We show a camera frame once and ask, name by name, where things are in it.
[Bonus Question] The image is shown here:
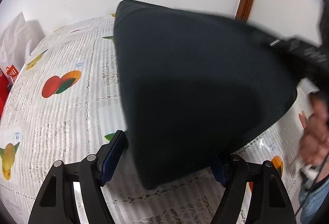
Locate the black garment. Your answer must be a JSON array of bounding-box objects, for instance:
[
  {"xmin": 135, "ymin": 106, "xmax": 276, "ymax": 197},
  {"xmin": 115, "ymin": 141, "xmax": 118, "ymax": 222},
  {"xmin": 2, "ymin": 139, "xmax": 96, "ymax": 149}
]
[{"xmin": 114, "ymin": 0, "xmax": 301, "ymax": 189}]

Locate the fruit print plastic table cover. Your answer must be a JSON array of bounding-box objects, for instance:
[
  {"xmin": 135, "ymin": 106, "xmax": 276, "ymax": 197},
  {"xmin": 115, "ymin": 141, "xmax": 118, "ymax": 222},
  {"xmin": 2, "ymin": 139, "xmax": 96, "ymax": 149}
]
[{"xmin": 0, "ymin": 13, "xmax": 320, "ymax": 224}]

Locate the white plastic shopping bag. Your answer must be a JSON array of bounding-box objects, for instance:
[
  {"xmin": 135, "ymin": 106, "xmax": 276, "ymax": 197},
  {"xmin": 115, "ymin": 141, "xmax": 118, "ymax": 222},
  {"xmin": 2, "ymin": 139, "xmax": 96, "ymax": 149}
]
[{"xmin": 0, "ymin": 12, "xmax": 45, "ymax": 73}]

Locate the red paper shopping bag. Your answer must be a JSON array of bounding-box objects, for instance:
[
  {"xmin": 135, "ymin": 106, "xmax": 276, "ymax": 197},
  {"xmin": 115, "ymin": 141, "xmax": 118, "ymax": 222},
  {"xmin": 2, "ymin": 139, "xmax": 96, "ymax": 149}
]
[{"xmin": 0, "ymin": 65, "xmax": 19, "ymax": 115}]

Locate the person's right hand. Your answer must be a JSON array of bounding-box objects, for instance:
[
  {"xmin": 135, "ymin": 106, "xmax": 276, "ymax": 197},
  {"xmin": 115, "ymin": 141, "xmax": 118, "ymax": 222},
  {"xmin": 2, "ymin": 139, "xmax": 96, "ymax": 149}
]
[{"xmin": 299, "ymin": 91, "xmax": 328, "ymax": 166}]

